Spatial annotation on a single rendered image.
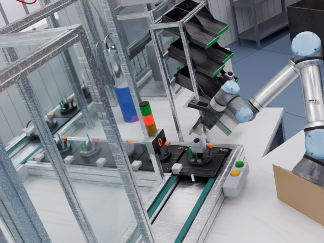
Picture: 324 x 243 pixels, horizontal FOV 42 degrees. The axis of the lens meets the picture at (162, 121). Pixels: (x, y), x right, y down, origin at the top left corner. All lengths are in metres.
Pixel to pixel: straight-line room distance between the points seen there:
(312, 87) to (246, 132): 0.85
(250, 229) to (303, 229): 0.22
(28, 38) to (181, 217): 1.16
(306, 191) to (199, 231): 0.48
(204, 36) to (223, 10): 4.31
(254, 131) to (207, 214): 0.85
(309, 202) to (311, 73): 0.54
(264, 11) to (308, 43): 5.28
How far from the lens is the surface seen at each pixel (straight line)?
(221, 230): 2.00
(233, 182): 2.08
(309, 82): 1.89
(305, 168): 1.97
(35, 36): 1.20
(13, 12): 5.02
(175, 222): 2.01
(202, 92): 2.31
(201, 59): 2.34
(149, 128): 2.00
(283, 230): 1.96
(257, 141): 2.54
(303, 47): 1.90
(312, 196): 1.90
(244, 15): 6.85
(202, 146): 2.22
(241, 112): 1.93
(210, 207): 1.97
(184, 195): 2.14
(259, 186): 2.20
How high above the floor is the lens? 2.23
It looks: 27 degrees down
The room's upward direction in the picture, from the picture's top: 16 degrees counter-clockwise
